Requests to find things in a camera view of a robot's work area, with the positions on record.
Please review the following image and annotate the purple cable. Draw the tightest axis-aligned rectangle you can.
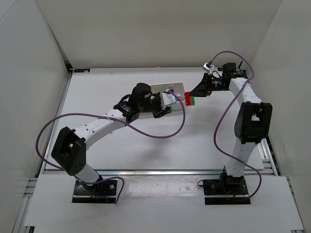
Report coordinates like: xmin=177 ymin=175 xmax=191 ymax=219
xmin=210 ymin=50 xmax=262 ymax=200
xmin=35 ymin=89 xmax=187 ymax=203

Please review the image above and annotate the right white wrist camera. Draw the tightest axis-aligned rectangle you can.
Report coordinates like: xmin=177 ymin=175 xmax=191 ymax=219
xmin=202 ymin=62 xmax=214 ymax=74

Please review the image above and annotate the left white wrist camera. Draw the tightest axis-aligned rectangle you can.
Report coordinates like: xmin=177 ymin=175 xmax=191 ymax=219
xmin=160 ymin=89 xmax=178 ymax=109

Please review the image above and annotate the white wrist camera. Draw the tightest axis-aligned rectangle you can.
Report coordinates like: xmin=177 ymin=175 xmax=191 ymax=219
xmin=160 ymin=89 xmax=178 ymax=109
xmin=202 ymin=62 xmax=214 ymax=74

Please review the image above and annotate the green red lego stack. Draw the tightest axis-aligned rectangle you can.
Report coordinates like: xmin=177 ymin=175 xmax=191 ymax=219
xmin=190 ymin=96 xmax=195 ymax=106

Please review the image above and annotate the red long lego brick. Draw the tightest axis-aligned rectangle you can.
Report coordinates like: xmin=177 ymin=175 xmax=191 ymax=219
xmin=184 ymin=92 xmax=191 ymax=106

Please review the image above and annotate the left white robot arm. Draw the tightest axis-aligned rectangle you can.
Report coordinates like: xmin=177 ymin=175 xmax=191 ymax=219
xmin=51 ymin=83 xmax=176 ymax=194

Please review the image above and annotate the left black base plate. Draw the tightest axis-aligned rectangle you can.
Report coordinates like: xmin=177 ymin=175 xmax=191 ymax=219
xmin=72 ymin=177 xmax=118 ymax=204

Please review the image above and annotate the white divided plastic container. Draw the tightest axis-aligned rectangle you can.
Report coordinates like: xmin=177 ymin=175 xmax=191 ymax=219
xmin=151 ymin=83 xmax=185 ymax=111

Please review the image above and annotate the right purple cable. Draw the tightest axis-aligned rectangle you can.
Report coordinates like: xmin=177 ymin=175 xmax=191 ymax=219
xmin=210 ymin=50 xmax=262 ymax=200

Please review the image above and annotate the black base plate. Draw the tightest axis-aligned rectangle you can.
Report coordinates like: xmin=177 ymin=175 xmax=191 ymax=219
xmin=72 ymin=177 xmax=118 ymax=204
xmin=197 ymin=179 xmax=251 ymax=205

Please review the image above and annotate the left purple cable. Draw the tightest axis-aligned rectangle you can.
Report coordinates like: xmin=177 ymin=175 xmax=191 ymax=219
xmin=35 ymin=89 xmax=187 ymax=203

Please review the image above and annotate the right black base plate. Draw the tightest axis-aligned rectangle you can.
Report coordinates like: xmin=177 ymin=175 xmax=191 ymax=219
xmin=197 ymin=179 xmax=251 ymax=205

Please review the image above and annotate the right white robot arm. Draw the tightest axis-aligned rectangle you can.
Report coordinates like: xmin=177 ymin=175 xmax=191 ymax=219
xmin=189 ymin=63 xmax=273 ymax=191

